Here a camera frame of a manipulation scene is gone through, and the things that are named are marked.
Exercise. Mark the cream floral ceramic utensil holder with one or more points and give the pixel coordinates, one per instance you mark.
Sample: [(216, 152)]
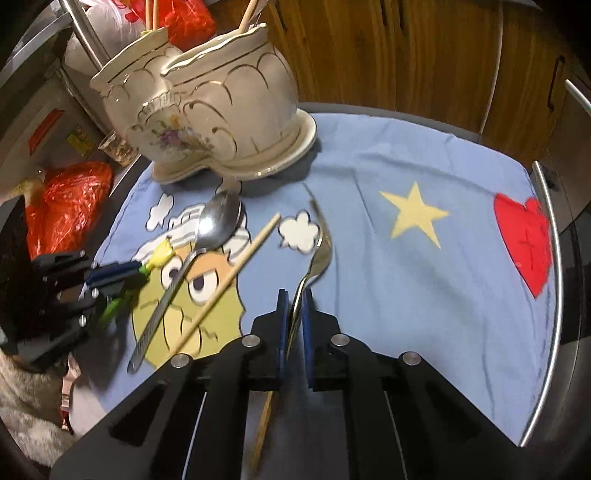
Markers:
[(231, 101)]

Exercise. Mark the white plastic bag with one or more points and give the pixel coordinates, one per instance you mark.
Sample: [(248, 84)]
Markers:
[(106, 27)]

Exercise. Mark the metal spoon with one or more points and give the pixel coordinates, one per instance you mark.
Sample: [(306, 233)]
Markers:
[(219, 221)]

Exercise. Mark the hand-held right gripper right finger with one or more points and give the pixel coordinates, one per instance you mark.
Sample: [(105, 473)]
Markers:
[(308, 341)]

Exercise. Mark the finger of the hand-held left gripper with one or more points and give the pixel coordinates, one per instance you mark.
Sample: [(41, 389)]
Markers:
[(98, 308), (111, 272)]

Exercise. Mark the wooden kitchen cabinet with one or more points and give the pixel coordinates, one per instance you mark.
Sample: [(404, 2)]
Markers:
[(392, 55)]

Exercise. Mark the clear plastic cup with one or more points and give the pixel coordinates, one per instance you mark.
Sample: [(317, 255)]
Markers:
[(117, 147)]

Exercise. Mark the blue cartoon printed cloth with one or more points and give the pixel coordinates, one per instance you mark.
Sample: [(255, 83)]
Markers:
[(392, 300)]

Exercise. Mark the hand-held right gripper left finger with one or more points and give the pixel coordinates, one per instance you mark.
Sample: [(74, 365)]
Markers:
[(280, 323)]

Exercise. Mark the wooden chopstick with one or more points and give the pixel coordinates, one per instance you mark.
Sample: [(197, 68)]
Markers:
[(147, 14), (157, 13), (231, 272), (248, 14)]

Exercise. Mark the red mesh plastic bag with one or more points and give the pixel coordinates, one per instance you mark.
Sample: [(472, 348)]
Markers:
[(69, 203)]

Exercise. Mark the hanging red plastic bag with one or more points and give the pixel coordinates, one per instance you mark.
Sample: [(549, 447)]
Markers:
[(189, 23)]

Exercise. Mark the cream ceramic drip tray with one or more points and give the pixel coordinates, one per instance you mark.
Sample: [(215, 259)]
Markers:
[(302, 134)]

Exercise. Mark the grey fleece clothing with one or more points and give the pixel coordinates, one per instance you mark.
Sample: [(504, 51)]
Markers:
[(27, 410)]

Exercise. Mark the grey metal appliance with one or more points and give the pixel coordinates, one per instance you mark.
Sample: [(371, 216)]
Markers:
[(27, 115)]

